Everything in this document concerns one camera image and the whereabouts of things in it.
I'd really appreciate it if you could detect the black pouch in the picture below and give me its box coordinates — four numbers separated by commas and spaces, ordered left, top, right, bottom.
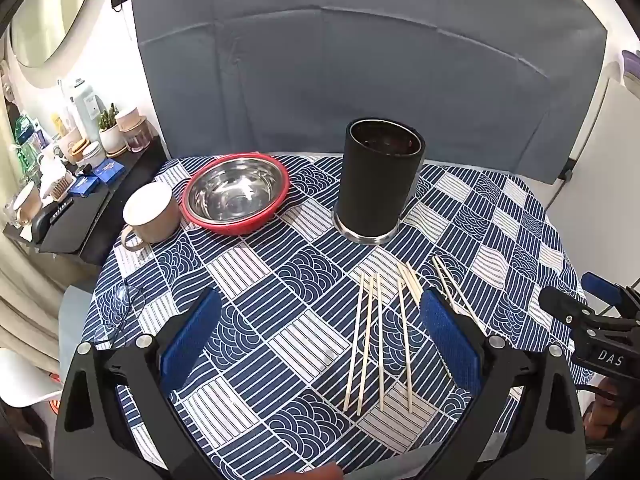
31, 189, 110, 254

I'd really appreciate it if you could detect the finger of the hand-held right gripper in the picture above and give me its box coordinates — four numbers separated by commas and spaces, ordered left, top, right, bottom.
581, 271, 632, 311
538, 285, 603, 333

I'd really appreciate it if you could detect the beige curtain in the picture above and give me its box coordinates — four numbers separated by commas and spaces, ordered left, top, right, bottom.
0, 220, 68, 358

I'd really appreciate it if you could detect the red-rimmed steel bowl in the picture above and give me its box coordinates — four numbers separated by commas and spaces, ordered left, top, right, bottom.
179, 152, 291, 237

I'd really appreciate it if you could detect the pink glass jar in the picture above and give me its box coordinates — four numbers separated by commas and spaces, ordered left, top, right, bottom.
121, 117, 153, 154

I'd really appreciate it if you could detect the white pump bottle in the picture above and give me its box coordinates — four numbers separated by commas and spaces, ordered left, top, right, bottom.
69, 78, 102, 137

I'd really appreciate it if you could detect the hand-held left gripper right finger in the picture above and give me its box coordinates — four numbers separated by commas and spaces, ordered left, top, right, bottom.
419, 287, 587, 480

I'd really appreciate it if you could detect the white chair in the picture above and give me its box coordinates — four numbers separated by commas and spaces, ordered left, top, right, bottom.
0, 347, 62, 409

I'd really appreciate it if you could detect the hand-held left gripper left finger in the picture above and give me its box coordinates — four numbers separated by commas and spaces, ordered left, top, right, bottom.
52, 287, 223, 480

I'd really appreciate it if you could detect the bunch of wooden chopsticks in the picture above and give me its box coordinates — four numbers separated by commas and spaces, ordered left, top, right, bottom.
344, 256, 488, 415

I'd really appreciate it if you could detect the oval wall mirror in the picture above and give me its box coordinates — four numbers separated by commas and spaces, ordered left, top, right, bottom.
9, 0, 105, 68

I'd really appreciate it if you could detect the black cylindrical utensil holder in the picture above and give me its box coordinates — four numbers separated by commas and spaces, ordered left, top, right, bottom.
332, 117, 427, 246

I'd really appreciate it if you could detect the grey backdrop cloth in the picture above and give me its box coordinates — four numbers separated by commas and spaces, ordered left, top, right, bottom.
129, 0, 608, 186

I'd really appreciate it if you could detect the blue white patterned tablecloth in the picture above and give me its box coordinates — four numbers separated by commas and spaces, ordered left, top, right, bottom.
80, 152, 596, 480

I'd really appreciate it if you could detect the green box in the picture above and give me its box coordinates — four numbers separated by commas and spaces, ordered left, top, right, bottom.
12, 115, 45, 181

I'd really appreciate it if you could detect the blue flat box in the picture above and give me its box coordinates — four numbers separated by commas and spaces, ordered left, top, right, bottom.
67, 175, 99, 197
92, 160, 124, 182

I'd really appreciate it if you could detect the beige ceramic mug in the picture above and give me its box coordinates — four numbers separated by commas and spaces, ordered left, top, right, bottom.
120, 181, 182, 256

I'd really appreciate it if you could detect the person's right hand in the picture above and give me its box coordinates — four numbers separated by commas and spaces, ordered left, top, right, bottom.
582, 377, 628, 443

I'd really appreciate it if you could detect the black side table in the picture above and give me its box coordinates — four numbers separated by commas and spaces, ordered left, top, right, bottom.
2, 135, 168, 267

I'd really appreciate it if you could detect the small beige cup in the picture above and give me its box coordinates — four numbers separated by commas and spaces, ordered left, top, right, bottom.
114, 106, 139, 131

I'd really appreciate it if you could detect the small potted cactus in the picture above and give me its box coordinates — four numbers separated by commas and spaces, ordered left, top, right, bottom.
97, 102, 124, 155

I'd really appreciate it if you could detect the clear drinking glass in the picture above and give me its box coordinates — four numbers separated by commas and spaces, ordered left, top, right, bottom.
94, 284, 147, 347

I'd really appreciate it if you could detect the white round jar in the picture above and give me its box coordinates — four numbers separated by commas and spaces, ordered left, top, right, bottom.
82, 142, 107, 167

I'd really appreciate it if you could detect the white door panel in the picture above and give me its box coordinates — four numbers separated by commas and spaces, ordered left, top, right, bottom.
569, 62, 627, 182

